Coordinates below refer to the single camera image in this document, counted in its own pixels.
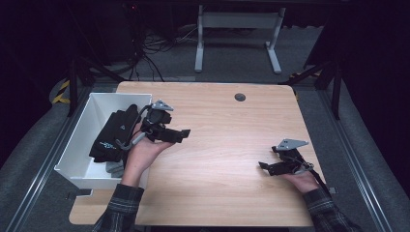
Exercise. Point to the black metal stand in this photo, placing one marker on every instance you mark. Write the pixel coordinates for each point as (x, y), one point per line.
(335, 90)
(73, 87)

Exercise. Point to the table base foot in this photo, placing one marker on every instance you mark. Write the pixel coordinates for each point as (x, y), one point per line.
(80, 193)
(332, 190)

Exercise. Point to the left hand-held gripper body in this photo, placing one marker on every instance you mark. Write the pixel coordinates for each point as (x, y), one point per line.
(156, 124)

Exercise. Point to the aluminium floor rail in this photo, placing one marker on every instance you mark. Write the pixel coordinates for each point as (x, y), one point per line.
(353, 161)
(32, 193)

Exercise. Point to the round grey table grommet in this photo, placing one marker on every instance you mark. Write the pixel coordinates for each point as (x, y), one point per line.
(240, 97)

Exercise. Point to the white desk frame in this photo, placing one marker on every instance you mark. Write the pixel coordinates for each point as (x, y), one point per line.
(238, 20)

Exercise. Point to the person's right hand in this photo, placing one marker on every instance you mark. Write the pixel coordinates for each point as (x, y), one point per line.
(304, 182)

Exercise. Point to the person's left hand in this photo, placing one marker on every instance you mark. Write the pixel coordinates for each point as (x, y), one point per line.
(141, 154)

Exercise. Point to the grey fleece cloth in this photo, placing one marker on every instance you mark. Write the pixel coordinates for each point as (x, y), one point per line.
(114, 168)

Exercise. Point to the white box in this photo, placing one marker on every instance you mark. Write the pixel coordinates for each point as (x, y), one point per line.
(79, 141)

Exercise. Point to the yellow and black striped tape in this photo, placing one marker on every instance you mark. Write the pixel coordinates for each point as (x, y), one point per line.
(61, 96)

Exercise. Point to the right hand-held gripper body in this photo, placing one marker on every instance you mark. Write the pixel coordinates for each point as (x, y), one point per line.
(293, 159)

